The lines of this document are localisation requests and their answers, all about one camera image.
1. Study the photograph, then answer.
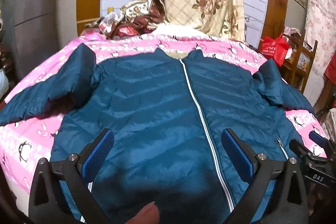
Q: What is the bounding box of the person's left hand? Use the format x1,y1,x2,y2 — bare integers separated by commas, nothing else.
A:
126,202,159,224

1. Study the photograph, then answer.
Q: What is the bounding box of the blue puffer jacket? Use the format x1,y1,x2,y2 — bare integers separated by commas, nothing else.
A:
1,44,313,223

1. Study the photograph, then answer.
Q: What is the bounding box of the red gift bag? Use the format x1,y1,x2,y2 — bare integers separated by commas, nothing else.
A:
260,33,290,67

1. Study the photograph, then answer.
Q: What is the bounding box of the white plastic bag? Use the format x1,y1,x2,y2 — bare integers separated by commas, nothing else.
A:
0,69,9,98

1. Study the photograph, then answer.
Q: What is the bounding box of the grey refrigerator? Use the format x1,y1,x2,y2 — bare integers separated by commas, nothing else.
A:
1,0,60,80

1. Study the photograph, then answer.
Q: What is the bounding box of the brown floral crumpled bedding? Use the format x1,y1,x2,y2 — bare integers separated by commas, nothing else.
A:
98,0,165,39

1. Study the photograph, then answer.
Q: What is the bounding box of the wooden shelf rack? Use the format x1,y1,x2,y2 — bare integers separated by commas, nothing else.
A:
279,30,318,93

